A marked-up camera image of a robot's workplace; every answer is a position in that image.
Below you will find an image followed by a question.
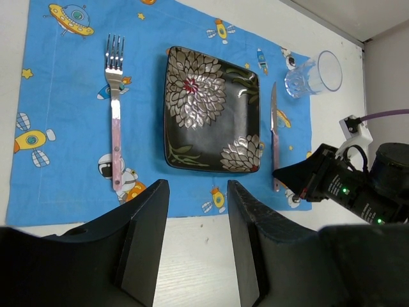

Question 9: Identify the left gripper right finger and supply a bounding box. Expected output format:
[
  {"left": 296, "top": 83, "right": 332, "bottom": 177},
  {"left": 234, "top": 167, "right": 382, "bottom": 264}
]
[{"left": 228, "top": 180, "right": 408, "bottom": 306}]

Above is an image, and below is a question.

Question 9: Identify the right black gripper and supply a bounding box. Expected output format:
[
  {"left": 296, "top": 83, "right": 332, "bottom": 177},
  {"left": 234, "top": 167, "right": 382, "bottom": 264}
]
[{"left": 272, "top": 144, "right": 377, "bottom": 211}]

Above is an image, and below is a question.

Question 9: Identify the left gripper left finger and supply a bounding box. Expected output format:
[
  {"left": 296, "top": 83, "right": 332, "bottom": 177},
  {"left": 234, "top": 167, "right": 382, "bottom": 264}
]
[{"left": 1, "top": 180, "right": 169, "bottom": 306}]

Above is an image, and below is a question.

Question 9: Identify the pink-handled knife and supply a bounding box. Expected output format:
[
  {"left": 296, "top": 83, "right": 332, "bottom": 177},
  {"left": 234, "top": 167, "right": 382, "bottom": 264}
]
[{"left": 270, "top": 83, "right": 279, "bottom": 172}]

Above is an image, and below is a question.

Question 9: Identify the clear plastic cup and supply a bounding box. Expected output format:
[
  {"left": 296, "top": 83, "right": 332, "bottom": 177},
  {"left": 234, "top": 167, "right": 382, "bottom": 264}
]
[{"left": 284, "top": 51, "right": 343, "bottom": 98}]

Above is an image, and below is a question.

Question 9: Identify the black floral square plate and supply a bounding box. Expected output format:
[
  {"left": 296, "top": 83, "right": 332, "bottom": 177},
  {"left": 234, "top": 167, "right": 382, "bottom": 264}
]
[{"left": 164, "top": 46, "right": 262, "bottom": 173}]

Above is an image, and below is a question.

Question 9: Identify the blue space-print cloth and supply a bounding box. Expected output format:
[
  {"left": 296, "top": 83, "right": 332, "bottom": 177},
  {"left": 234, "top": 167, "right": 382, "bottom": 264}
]
[{"left": 6, "top": 1, "right": 312, "bottom": 226}]

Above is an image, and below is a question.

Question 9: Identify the pink-handled fork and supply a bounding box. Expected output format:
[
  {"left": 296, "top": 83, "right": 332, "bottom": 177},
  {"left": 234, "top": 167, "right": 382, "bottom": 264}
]
[{"left": 104, "top": 33, "right": 125, "bottom": 191}]

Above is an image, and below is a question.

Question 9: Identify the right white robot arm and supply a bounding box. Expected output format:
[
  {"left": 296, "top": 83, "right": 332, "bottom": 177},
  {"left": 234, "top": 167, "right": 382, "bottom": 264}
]
[{"left": 272, "top": 143, "right": 408, "bottom": 225}]

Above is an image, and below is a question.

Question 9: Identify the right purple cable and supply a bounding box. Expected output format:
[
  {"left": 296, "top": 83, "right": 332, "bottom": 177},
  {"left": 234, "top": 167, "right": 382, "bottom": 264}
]
[{"left": 359, "top": 108, "right": 409, "bottom": 123}]

